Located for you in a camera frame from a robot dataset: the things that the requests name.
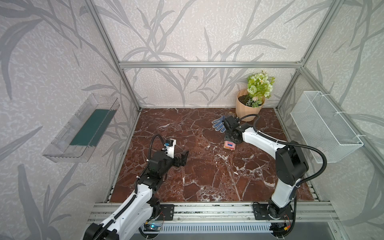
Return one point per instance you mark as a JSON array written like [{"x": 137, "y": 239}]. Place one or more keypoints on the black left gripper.
[{"x": 177, "y": 159}]

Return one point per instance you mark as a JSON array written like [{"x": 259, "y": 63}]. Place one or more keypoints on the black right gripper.
[{"x": 229, "y": 124}]

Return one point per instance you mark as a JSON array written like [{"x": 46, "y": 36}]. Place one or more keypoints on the pink block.
[{"x": 228, "y": 142}]

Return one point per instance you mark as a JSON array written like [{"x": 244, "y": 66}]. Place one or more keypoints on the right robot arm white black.
[{"x": 291, "y": 163}]

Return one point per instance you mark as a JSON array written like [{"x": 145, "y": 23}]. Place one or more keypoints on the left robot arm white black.
[{"x": 141, "y": 206}]

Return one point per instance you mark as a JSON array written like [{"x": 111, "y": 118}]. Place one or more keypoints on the blue dotted work glove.
[{"x": 218, "y": 124}]

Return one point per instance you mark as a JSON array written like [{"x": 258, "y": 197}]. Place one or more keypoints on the beige flower pot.
[{"x": 243, "y": 110}]

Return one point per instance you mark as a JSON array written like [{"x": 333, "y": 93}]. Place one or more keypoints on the green artificial plant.
[{"x": 260, "y": 87}]

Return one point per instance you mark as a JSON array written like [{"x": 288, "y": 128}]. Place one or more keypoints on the green circuit board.
[{"x": 152, "y": 227}]

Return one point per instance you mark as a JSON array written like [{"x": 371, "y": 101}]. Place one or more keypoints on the clear plastic tray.
[{"x": 79, "y": 138}]

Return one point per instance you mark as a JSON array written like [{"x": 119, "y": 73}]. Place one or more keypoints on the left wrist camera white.
[{"x": 170, "y": 147}]

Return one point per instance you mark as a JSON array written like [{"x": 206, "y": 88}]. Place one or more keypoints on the white wire basket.
[{"x": 323, "y": 127}]

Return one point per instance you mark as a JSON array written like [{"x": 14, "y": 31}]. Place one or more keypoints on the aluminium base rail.
[{"x": 225, "y": 212}]

